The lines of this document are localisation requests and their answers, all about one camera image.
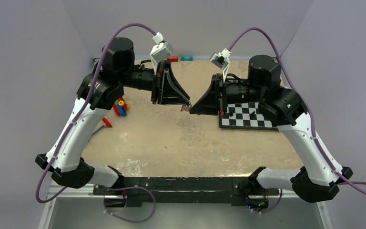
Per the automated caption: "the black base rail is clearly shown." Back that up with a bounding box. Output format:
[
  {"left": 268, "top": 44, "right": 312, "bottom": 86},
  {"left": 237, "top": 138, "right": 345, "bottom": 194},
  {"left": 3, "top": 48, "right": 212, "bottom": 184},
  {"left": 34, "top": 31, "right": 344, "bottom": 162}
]
[{"left": 93, "top": 177, "right": 279, "bottom": 207}]

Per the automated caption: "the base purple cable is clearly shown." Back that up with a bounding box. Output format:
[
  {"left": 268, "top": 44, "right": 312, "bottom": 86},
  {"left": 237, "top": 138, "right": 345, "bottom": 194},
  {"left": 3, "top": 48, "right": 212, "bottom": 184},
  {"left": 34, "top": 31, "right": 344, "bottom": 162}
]
[{"left": 103, "top": 188, "right": 157, "bottom": 224}]

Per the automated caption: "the teal lego brick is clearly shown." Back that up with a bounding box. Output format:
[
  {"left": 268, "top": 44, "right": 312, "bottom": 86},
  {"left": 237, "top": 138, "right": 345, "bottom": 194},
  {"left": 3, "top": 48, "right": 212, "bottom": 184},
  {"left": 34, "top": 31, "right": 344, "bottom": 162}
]
[{"left": 180, "top": 56, "right": 193, "bottom": 61}]

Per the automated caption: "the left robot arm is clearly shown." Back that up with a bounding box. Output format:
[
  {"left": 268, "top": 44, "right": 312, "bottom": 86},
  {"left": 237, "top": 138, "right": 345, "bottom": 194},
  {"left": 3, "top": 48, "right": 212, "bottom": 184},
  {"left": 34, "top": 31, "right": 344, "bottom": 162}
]
[{"left": 35, "top": 37, "right": 191, "bottom": 195}]

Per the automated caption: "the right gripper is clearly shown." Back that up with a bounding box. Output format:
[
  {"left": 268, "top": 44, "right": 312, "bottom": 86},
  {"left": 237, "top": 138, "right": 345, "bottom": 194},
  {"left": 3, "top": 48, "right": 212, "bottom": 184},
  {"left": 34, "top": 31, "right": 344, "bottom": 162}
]
[{"left": 190, "top": 73, "right": 265, "bottom": 116}]

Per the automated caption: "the red lego brick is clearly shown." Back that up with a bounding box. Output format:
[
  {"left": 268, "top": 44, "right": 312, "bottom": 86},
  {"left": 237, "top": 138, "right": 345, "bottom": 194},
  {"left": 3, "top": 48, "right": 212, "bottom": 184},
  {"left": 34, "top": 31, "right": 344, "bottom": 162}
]
[{"left": 166, "top": 56, "right": 179, "bottom": 62}]

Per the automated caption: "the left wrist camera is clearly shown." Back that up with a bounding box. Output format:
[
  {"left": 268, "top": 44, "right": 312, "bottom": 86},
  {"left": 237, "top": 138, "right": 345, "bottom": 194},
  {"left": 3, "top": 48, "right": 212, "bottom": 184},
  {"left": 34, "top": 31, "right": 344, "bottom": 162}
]
[{"left": 150, "top": 32, "right": 173, "bottom": 74}]

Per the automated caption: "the chessboard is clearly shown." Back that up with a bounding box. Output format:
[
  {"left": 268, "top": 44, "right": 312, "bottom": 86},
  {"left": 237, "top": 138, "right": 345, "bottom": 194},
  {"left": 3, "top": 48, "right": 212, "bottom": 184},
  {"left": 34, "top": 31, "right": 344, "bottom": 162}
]
[{"left": 219, "top": 103, "right": 278, "bottom": 131}]

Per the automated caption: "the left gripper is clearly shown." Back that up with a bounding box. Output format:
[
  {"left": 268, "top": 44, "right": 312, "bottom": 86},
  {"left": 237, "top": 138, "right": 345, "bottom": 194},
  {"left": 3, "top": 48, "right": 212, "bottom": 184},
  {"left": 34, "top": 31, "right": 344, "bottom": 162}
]
[{"left": 118, "top": 59, "right": 189, "bottom": 104}]

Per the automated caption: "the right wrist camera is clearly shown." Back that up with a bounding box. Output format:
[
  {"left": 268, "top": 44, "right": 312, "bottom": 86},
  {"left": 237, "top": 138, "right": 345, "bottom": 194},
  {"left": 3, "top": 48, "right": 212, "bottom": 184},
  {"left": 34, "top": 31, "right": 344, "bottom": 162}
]
[{"left": 210, "top": 49, "right": 231, "bottom": 81}]

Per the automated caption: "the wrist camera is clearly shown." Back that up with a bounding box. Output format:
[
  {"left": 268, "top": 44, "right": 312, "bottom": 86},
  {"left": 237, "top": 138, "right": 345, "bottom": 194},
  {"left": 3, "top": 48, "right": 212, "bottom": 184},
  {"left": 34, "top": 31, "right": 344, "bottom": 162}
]
[
  {"left": 150, "top": 32, "right": 173, "bottom": 74},
  {"left": 210, "top": 49, "right": 231, "bottom": 81}
]

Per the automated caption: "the red grey toy hammer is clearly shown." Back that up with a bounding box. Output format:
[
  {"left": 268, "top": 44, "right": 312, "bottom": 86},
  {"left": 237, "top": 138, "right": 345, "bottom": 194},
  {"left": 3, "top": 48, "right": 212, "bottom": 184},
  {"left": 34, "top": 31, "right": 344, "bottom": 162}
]
[{"left": 92, "top": 117, "right": 112, "bottom": 136}]

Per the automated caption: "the colourful toy block vehicle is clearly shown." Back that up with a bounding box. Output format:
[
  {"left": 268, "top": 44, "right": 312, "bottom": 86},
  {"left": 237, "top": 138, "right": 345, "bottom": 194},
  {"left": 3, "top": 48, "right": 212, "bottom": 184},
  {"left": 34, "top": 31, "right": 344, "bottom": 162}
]
[{"left": 112, "top": 97, "right": 130, "bottom": 116}]

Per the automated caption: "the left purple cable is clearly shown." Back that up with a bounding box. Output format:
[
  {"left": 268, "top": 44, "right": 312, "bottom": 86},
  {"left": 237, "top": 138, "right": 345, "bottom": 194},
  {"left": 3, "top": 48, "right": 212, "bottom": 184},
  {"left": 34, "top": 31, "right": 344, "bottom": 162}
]
[{"left": 35, "top": 22, "right": 158, "bottom": 204}]

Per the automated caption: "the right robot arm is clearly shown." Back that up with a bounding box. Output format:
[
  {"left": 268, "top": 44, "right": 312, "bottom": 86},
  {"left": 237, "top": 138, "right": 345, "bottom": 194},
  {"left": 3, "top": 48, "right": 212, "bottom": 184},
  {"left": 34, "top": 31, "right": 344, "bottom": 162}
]
[{"left": 189, "top": 55, "right": 353, "bottom": 203}]

